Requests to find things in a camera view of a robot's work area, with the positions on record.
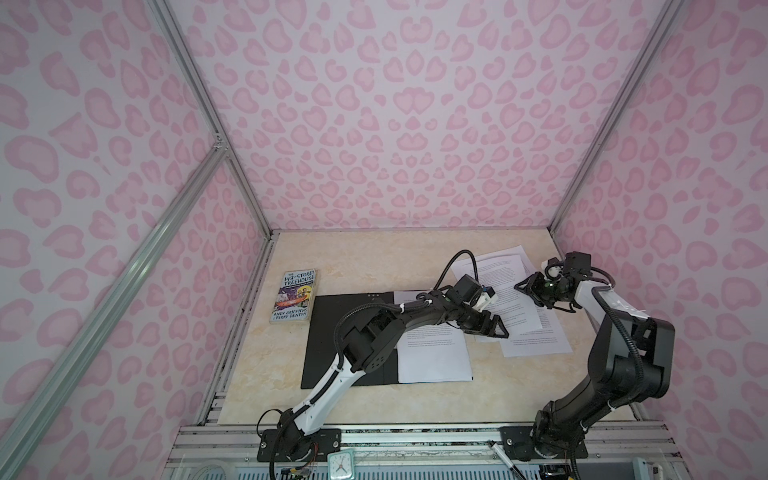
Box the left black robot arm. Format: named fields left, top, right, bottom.
left=257, top=249, right=509, bottom=464

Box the aluminium diagonal frame bar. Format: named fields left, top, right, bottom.
left=1, top=144, right=227, bottom=479

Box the white printed sheet back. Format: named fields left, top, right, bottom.
left=397, top=324, right=473, bottom=384

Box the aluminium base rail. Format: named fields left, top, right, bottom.
left=165, top=421, right=691, bottom=479

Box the small white desk clock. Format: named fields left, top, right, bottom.
left=327, top=450, right=356, bottom=480

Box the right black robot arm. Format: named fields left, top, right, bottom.
left=504, top=260, right=676, bottom=461

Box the colourful paperback book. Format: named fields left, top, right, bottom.
left=270, top=269, right=318, bottom=323

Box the white sheet green header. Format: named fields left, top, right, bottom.
left=497, top=263, right=574, bottom=359

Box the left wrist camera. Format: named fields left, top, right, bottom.
left=446, top=275, right=497, bottom=312

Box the white printed sheet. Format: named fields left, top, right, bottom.
left=397, top=324, right=473, bottom=384
left=475, top=246, right=547, bottom=357

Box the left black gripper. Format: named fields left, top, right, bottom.
left=454, top=305, right=507, bottom=338

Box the black file folder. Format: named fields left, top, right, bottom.
left=299, top=291, right=475, bottom=390

